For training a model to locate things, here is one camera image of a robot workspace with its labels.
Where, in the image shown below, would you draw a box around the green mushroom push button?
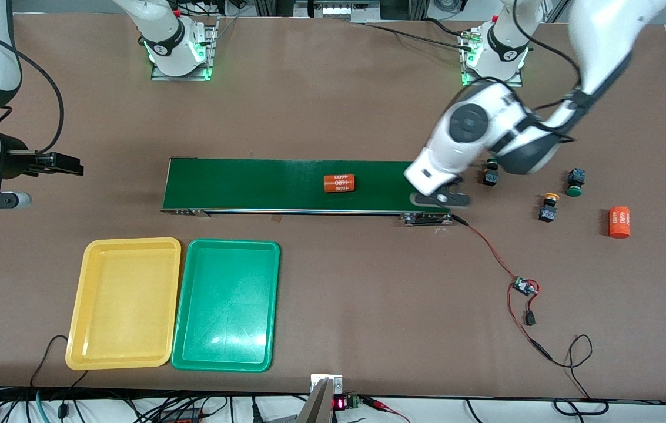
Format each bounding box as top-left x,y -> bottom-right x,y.
482,157 -> 501,187
565,168 -> 587,197

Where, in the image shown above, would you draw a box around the yellow mushroom push button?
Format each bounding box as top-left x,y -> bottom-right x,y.
538,193 -> 560,223

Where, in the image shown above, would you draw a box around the orange cylinder printed 4680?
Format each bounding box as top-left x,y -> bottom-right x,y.
608,206 -> 631,239
323,174 -> 357,194

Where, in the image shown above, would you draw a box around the yellow plastic tray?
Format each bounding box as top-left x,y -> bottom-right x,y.
65,237 -> 182,371

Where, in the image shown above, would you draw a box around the green conveyor belt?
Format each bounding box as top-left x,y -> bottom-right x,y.
161,157 -> 456,227

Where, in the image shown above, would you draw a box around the white power strip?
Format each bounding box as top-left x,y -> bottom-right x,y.
308,0 -> 364,22

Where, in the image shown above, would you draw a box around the green plastic tray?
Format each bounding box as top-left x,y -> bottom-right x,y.
171,239 -> 281,373

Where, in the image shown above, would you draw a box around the red clip lead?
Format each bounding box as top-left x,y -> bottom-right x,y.
365,397 -> 411,423

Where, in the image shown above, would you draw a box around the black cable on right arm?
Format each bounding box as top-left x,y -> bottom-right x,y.
0,23 -> 66,155

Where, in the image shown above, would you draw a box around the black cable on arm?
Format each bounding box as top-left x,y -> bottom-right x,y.
0,23 -> 66,155
509,0 -> 583,145

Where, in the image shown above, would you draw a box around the red and black wire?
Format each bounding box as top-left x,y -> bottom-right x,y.
452,214 -> 554,362

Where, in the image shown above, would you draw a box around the long black table cable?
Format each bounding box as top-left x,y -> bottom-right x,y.
362,18 -> 480,53

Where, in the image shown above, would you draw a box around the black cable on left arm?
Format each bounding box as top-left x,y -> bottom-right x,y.
509,0 -> 583,145

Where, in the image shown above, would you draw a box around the black cable with loop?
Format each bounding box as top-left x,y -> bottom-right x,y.
30,335 -> 89,390

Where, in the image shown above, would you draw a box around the thin black cable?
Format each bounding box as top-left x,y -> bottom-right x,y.
547,334 -> 610,415

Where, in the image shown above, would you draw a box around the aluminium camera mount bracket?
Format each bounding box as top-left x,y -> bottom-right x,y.
297,374 -> 343,423

